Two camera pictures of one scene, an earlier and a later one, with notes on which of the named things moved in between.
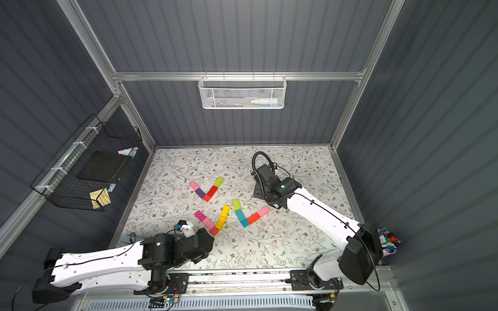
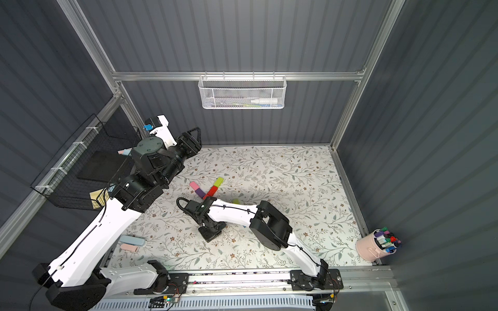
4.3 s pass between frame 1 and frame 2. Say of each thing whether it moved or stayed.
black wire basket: stayed
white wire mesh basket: stayed
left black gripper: moved
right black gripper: moved
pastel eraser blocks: moved
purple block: stayed
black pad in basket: stayed
